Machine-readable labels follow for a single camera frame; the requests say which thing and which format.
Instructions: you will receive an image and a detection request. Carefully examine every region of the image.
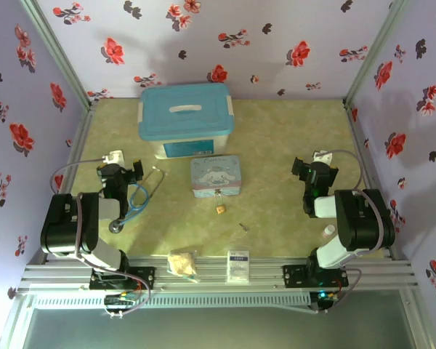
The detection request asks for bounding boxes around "brass padlock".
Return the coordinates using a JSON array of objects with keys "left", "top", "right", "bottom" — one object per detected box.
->
[{"left": 214, "top": 190, "right": 228, "bottom": 215}]

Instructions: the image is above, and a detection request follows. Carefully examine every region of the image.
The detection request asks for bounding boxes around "blue stethoscope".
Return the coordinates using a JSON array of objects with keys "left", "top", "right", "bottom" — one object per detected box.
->
[{"left": 108, "top": 165, "right": 169, "bottom": 235}]

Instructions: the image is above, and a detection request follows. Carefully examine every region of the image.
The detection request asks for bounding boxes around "blue lidded storage box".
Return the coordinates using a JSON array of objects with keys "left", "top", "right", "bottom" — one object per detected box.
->
[{"left": 137, "top": 82, "right": 237, "bottom": 160}]

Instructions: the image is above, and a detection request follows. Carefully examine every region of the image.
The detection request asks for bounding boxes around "cartoon dog tin box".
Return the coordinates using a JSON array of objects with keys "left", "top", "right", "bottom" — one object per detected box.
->
[{"left": 189, "top": 154, "right": 243, "bottom": 199}]

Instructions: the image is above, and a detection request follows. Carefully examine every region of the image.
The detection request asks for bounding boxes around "clear bag of snacks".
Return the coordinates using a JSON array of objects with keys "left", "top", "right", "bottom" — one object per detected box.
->
[{"left": 166, "top": 248, "right": 199, "bottom": 284}]

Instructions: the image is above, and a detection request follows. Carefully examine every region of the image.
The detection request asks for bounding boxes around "white card packet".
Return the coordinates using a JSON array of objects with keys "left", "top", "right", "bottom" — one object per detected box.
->
[{"left": 226, "top": 249, "right": 251, "bottom": 284}]

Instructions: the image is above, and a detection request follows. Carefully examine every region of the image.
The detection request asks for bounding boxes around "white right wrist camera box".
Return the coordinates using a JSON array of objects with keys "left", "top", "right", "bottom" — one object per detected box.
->
[{"left": 310, "top": 149, "right": 333, "bottom": 165}]

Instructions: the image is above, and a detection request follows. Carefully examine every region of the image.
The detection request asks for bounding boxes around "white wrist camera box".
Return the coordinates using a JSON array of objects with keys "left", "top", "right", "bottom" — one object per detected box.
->
[
  {"left": 310, "top": 149, "right": 333, "bottom": 165},
  {"left": 102, "top": 149, "right": 126, "bottom": 166}
]

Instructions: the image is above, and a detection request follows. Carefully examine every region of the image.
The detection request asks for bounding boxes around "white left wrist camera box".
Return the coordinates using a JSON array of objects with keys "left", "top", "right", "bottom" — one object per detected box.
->
[{"left": 102, "top": 149, "right": 126, "bottom": 166}]

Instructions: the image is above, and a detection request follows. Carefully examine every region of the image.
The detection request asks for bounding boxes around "grey right camera cable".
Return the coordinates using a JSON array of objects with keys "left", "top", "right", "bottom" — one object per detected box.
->
[{"left": 328, "top": 149, "right": 371, "bottom": 192}]

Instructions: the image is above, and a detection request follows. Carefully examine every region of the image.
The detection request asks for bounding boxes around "grey camera cable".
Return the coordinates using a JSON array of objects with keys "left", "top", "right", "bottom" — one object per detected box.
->
[
  {"left": 328, "top": 149, "right": 371, "bottom": 192},
  {"left": 49, "top": 157, "right": 106, "bottom": 196}
]

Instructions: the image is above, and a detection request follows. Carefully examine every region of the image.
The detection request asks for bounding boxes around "grey left camera cable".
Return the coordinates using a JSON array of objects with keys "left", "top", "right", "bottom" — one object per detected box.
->
[{"left": 49, "top": 157, "right": 106, "bottom": 196}]

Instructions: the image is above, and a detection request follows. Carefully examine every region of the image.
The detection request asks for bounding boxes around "grey left arm cable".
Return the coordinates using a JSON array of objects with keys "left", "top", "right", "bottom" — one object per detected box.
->
[{"left": 74, "top": 192, "right": 153, "bottom": 316}]

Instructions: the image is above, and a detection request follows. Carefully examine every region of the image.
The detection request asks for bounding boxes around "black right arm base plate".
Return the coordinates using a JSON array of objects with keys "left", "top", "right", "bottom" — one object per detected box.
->
[{"left": 282, "top": 264, "right": 350, "bottom": 289}]

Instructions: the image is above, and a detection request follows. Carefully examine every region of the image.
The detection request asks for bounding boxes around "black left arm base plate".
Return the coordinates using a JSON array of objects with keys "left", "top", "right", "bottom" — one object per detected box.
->
[{"left": 88, "top": 266, "right": 158, "bottom": 291}]

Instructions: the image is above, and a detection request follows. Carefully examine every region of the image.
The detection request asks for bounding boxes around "aluminium corner post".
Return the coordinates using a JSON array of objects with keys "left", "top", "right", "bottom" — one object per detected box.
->
[
  {"left": 342, "top": 0, "right": 412, "bottom": 108},
  {"left": 20, "top": 0, "right": 100, "bottom": 112}
]

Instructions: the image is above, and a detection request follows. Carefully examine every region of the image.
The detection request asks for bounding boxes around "aluminium frame rail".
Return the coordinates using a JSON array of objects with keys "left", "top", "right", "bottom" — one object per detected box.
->
[{"left": 17, "top": 253, "right": 419, "bottom": 294}]

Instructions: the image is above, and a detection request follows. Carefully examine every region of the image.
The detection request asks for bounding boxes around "white slotted cable duct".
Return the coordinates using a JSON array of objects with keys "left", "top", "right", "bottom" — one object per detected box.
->
[{"left": 32, "top": 292, "right": 310, "bottom": 310}]

